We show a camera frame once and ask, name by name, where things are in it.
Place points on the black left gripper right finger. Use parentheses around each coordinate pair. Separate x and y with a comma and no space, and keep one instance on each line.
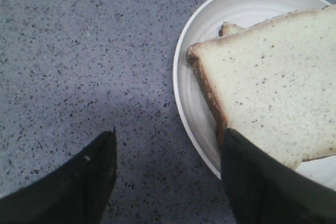
(262,190)

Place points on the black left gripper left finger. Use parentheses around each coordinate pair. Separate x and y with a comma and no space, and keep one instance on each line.
(76,192)

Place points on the white bread slice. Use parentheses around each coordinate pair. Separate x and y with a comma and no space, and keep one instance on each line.
(274,83)

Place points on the white round plate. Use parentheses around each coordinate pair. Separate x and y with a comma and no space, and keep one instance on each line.
(205,24)

